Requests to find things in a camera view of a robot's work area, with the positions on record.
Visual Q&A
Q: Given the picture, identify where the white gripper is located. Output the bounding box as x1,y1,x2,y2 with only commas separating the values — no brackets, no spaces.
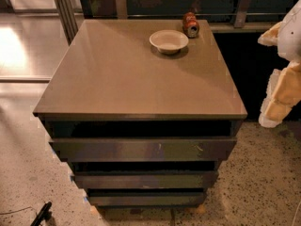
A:
258,0,301,128

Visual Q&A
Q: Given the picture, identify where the dark top drawer front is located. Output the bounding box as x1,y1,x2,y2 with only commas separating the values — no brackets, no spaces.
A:
50,137,236,162

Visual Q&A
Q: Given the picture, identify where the dark drawer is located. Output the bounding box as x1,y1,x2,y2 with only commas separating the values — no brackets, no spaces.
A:
88,192,206,207
74,171,218,189
50,137,236,162

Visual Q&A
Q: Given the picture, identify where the dark middle drawer front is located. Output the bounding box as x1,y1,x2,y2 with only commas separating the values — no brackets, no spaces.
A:
74,171,218,189

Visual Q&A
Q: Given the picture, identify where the brown drawer cabinet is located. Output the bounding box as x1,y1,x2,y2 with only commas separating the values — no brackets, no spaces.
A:
32,18,248,213

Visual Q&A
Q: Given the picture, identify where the dark bottom drawer front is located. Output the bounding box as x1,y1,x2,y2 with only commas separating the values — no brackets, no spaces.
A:
88,192,206,207

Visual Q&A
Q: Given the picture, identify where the red soda can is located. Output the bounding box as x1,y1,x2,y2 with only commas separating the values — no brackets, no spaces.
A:
182,12,199,38

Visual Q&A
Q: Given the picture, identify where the white bowl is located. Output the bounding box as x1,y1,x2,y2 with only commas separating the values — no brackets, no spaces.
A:
149,30,189,55

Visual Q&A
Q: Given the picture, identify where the black object on floor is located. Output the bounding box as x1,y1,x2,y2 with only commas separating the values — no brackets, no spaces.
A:
30,202,52,226

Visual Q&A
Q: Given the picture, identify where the thin floor cable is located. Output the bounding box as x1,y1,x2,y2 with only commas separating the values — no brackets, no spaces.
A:
0,206,38,216

